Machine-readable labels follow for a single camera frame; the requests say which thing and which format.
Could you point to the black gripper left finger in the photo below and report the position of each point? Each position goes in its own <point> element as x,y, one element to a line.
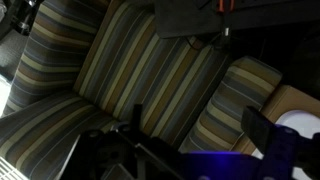
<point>110,156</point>

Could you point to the wooden side table white top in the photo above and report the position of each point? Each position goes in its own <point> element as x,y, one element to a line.
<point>286,100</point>

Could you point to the black metal stand base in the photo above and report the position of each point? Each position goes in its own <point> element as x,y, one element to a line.
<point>23,16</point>

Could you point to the white window blinds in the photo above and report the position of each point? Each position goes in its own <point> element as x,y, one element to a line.
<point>8,170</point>

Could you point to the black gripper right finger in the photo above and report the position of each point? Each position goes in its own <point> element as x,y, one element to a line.
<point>283,150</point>

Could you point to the striped upholstered armchair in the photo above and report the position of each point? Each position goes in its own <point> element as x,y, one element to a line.
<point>133,73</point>

